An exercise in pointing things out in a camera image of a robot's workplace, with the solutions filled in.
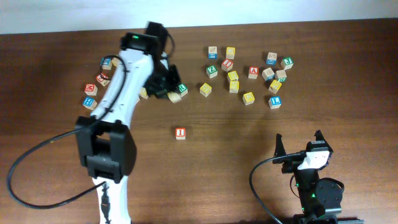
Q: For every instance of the blue L block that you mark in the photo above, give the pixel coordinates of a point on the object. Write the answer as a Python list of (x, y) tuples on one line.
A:
[(275, 102)]

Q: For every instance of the blue-sided picture block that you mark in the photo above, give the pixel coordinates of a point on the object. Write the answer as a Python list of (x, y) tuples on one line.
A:
[(212, 52)]

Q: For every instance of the green R block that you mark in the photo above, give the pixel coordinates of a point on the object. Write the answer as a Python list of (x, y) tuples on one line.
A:
[(183, 89)]

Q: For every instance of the yellow block top row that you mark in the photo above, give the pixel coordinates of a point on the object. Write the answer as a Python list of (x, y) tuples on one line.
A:
[(230, 53)]

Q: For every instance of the yellow block middle upper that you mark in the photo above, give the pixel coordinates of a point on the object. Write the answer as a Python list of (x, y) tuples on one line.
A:
[(232, 76)]

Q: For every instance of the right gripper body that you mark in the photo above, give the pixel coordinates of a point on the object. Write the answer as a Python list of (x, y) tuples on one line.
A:
[(291, 165)]

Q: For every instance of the yellow O block left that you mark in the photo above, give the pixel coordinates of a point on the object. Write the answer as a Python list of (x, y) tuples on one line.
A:
[(143, 93)]

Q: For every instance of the red i block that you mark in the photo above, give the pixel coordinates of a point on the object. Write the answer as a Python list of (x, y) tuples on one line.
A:
[(227, 65), (180, 133)]

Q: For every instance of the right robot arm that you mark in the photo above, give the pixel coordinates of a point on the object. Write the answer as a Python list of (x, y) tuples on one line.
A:
[(320, 198)]

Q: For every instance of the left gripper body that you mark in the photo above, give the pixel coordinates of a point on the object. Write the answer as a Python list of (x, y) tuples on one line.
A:
[(163, 79)]

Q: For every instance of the blue-sided wooden block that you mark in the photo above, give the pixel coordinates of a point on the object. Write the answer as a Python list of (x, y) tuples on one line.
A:
[(268, 74)]

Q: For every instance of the yellow block middle lower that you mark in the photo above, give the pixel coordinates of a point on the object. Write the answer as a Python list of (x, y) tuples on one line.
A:
[(234, 86)]

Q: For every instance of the blue 5 block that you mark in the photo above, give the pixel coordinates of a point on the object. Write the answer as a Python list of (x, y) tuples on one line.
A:
[(106, 63)]

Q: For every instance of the green Z block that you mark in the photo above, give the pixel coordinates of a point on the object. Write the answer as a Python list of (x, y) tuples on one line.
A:
[(211, 71)]

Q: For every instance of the red M block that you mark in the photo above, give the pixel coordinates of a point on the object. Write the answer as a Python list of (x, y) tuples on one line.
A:
[(91, 89)]

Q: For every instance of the yellow C block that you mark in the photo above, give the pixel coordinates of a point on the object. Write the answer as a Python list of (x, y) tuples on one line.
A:
[(174, 97)]

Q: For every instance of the red A block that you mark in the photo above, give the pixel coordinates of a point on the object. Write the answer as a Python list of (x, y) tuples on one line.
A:
[(253, 72)]

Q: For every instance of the green J block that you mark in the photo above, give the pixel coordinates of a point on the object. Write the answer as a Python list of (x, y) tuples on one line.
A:
[(287, 63)]

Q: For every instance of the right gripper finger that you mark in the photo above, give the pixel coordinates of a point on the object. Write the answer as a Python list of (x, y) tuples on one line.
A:
[(279, 153), (319, 136)]

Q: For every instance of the blue X block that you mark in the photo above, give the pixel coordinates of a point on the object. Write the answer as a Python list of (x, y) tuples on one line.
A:
[(271, 58)]

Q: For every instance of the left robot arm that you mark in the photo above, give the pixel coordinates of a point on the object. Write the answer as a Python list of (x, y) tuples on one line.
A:
[(105, 144)]

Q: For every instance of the blue H block upper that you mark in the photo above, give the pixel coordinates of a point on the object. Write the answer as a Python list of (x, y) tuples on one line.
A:
[(89, 103)]

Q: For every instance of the yellow o block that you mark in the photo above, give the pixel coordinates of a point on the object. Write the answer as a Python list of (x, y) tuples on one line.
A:
[(143, 93), (205, 89)]

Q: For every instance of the wooden yellow-sided K block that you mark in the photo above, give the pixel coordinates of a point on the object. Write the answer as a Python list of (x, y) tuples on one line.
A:
[(115, 61)]

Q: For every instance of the yellow block right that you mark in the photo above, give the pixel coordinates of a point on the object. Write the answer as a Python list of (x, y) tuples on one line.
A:
[(275, 86)]

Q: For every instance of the red 6 block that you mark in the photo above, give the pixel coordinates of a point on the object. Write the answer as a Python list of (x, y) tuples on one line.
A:
[(102, 79)]

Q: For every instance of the yellow umbrella block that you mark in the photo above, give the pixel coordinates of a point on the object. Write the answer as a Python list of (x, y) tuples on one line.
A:
[(248, 98)]

